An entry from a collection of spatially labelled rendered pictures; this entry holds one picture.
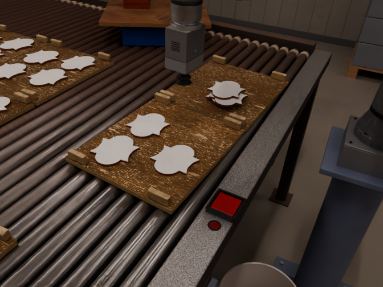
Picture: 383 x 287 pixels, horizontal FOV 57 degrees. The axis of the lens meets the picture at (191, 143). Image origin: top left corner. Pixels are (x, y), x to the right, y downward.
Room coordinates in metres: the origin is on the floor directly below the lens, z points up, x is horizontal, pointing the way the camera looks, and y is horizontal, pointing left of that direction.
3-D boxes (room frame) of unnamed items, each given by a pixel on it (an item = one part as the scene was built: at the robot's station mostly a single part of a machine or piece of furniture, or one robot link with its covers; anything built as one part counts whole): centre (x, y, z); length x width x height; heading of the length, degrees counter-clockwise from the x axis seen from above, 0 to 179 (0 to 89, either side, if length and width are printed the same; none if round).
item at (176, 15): (0.86, 0.03, 1.30); 0.08 x 0.08 x 0.05
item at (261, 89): (1.20, -0.12, 0.93); 0.41 x 0.35 x 0.02; 151
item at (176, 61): (0.87, 0.04, 1.23); 0.10 x 0.09 x 0.16; 59
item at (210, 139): (0.84, 0.09, 0.93); 0.41 x 0.35 x 0.02; 150
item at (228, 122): (0.94, -0.12, 0.95); 0.06 x 0.02 x 0.03; 60
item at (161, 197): (0.60, 0.07, 0.95); 0.06 x 0.02 x 0.03; 60
